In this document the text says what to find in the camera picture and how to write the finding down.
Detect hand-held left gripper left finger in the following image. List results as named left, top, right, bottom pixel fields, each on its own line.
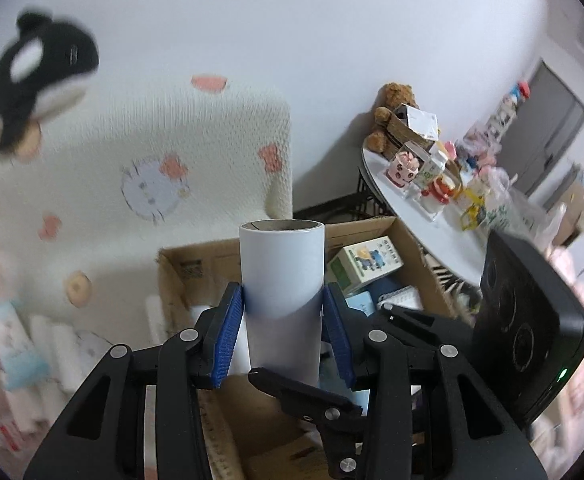
left=22, top=281, right=245, bottom=480

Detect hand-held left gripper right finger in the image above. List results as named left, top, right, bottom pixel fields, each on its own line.
left=320, top=282, right=547, bottom=480

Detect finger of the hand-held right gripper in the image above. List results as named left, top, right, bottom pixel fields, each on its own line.
left=248, top=366, right=365, bottom=480
left=377, top=302, right=477, bottom=361

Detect brown cardboard box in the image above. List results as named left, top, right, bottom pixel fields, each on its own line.
left=157, top=216, right=472, bottom=480

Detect pile of white paper rolls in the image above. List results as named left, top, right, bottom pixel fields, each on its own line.
left=0, top=312, right=118, bottom=456

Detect person's right forearm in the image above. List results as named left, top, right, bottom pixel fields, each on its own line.
left=546, top=247, right=584, bottom=411

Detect white spiral notepad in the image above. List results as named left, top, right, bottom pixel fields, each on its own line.
left=377, top=285, right=425, bottom=313

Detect light blue case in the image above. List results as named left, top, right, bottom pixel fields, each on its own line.
left=344, top=292, right=377, bottom=318

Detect green white small box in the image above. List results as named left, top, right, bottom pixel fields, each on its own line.
left=327, top=236, right=405, bottom=296

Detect round white side table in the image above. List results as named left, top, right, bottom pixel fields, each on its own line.
left=362, top=145, right=492, bottom=286

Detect yellow green plastic bag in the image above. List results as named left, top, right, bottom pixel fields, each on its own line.
left=459, top=167, right=532, bottom=233

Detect red white figurine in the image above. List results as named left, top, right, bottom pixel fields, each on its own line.
left=419, top=177, right=455, bottom=206

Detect small white green carton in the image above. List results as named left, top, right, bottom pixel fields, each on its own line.
left=414, top=147, right=447, bottom=191

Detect pink toy in clear box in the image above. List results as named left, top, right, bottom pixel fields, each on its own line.
left=387, top=142, right=425, bottom=188

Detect small brown box with card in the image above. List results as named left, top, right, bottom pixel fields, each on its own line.
left=387, top=104, right=441, bottom=148

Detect grey door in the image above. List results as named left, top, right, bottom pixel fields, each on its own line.
left=496, top=59, right=584, bottom=196

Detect white shelf with figurines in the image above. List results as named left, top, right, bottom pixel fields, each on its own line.
left=486, top=80, right=532, bottom=136

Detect light blue tissue pack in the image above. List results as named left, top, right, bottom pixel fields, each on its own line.
left=0, top=299, right=53, bottom=391

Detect cream cat print blanket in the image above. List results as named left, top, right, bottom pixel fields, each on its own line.
left=2, top=75, right=293, bottom=341

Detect brown teddy bear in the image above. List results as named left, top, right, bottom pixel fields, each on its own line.
left=364, top=82, right=417, bottom=156

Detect black white orca plush toy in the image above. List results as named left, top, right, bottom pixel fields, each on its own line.
left=0, top=9, right=100, bottom=156

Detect black metal table frame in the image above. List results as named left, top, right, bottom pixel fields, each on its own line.
left=357, top=170, right=397, bottom=221

